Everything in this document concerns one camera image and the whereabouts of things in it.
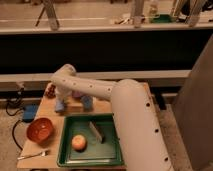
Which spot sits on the blue box on floor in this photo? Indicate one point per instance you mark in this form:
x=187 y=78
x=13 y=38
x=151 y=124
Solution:
x=29 y=113

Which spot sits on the blue sponge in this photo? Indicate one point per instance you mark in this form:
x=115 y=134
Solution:
x=59 y=106

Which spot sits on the green plastic tray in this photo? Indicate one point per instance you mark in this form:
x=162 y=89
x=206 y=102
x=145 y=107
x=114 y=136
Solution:
x=106 y=153

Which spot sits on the purple bowl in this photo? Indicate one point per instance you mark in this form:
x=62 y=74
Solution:
x=76 y=94

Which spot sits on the yellow red apple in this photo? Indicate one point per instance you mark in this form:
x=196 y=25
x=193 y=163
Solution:
x=78 y=142

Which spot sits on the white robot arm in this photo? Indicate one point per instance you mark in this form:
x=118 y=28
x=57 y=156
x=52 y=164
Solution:
x=135 y=118

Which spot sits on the bunch of dark grapes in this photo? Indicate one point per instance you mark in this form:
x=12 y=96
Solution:
x=50 y=91

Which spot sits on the green object in background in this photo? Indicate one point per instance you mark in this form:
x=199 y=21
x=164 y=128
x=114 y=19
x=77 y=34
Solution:
x=162 y=18

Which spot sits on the grey brush block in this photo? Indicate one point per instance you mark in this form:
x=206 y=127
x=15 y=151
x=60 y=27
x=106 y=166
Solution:
x=97 y=131

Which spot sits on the blue plastic cup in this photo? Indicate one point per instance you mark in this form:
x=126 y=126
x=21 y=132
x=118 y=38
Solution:
x=87 y=102

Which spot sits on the orange bowl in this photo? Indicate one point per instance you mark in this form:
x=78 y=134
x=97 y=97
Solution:
x=40 y=130

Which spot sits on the silver fork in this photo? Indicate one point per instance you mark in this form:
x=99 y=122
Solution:
x=42 y=154

